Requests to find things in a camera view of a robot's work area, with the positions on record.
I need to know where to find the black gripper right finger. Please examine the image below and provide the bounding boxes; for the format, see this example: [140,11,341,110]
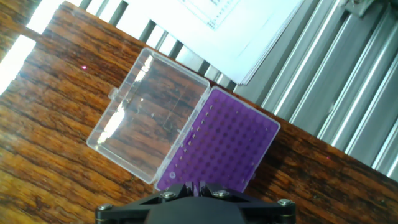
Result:
[201,182,296,224]

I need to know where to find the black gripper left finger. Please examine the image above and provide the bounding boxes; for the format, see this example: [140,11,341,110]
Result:
[95,182,200,224]

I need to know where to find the purple pipette tip box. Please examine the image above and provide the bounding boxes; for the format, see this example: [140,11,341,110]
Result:
[86,47,282,194]

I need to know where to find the brown wooden board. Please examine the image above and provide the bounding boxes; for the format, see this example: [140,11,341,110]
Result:
[0,0,398,224]

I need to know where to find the white printed paper sheets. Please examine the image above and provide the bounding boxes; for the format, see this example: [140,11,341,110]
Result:
[124,0,307,86]

